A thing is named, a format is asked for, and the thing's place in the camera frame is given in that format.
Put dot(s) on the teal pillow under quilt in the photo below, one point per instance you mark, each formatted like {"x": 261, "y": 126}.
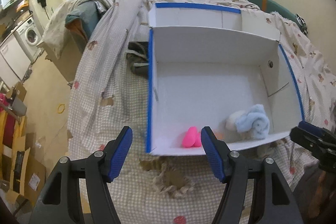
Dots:
{"x": 82, "y": 21}

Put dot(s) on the white washing machine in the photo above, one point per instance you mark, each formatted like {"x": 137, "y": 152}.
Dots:
{"x": 28, "y": 37}

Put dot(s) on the white box blue edges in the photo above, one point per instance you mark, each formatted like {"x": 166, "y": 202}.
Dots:
{"x": 207, "y": 62}

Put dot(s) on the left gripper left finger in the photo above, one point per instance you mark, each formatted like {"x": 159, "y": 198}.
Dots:
{"x": 59, "y": 200}

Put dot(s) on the dark clothing on bed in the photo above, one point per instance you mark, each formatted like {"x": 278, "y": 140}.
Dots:
{"x": 138, "y": 58}

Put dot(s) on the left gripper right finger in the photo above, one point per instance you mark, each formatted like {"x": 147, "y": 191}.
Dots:
{"x": 272, "y": 201}

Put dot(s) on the cardboard boxes on floor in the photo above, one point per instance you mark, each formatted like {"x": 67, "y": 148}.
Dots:
{"x": 22, "y": 173}

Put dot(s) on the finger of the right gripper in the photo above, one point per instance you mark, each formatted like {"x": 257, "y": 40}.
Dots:
{"x": 320, "y": 142}
{"x": 312, "y": 128}

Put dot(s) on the light blue fluffy towel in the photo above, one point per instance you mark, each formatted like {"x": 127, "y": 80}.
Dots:
{"x": 254, "y": 121}

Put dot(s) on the pink plush toy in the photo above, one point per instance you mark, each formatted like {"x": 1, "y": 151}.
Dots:
{"x": 192, "y": 138}

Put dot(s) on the cream white cloth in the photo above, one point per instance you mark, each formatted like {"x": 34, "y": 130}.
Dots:
{"x": 232, "y": 121}

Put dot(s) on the teal pillow orange stripe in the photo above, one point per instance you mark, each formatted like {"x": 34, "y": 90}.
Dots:
{"x": 272, "y": 6}

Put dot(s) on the white kitchen cabinet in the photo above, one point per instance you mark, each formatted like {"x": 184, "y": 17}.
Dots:
{"x": 14, "y": 61}

